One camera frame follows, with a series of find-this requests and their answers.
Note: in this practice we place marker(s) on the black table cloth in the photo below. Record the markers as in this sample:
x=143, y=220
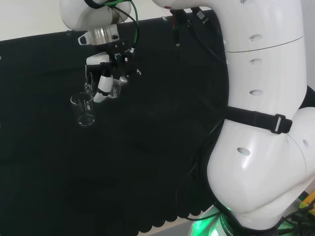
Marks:
x=123, y=147

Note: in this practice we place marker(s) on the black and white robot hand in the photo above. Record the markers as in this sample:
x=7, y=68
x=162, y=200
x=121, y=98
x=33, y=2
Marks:
x=104, y=83

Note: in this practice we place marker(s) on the clear glass beaker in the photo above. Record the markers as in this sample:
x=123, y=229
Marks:
x=86, y=121
x=114, y=94

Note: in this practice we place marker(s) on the yellow stop button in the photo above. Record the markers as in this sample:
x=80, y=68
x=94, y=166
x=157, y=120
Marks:
x=308, y=199

